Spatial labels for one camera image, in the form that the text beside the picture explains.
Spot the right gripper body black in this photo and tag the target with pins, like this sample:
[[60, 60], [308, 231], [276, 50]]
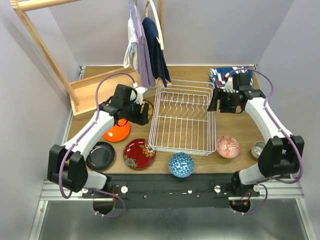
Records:
[[227, 103]]

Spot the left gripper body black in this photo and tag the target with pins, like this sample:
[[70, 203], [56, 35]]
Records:
[[144, 116]]

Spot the red white patterned bowl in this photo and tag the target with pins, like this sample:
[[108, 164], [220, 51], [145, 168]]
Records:
[[227, 147]]

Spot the white wire dish rack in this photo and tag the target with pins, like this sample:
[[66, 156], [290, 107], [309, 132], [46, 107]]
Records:
[[181, 121]]

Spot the white brown metal cup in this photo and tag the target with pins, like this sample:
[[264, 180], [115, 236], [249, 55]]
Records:
[[256, 150]]

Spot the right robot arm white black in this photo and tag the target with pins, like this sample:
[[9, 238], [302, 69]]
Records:
[[281, 157]]

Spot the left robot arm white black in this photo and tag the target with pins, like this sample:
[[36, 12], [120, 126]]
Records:
[[66, 163]]

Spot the wooden clothes rack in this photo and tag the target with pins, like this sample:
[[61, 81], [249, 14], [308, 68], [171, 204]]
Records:
[[81, 92]]

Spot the blue red patterned folded cloth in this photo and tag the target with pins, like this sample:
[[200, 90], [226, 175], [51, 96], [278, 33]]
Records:
[[217, 75]]

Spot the yellow patterned small plate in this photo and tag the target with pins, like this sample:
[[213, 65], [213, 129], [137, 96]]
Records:
[[150, 108]]

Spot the orange plate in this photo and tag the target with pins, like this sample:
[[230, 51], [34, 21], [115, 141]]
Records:
[[118, 132]]

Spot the red floral plate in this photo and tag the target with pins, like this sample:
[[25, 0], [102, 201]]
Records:
[[138, 154]]

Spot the navy hanging cloth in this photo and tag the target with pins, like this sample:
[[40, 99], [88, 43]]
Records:
[[157, 60]]

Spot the lilac hanging cloth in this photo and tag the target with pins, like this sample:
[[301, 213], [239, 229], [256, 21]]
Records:
[[144, 63]]

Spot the white hanging cloth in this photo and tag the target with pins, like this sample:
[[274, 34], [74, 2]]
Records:
[[131, 57]]

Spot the blue patterned bowl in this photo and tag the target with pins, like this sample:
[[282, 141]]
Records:
[[181, 165]]

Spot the wooden hanger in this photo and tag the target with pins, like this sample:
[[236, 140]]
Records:
[[151, 4]]

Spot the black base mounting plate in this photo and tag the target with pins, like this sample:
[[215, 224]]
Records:
[[150, 191]]

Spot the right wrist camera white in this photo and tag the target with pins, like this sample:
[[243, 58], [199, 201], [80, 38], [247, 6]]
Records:
[[228, 88]]

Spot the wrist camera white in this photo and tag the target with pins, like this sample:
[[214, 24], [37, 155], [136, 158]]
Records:
[[228, 88], [137, 94]]

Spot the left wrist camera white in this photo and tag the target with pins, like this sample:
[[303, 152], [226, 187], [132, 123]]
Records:
[[137, 94]]

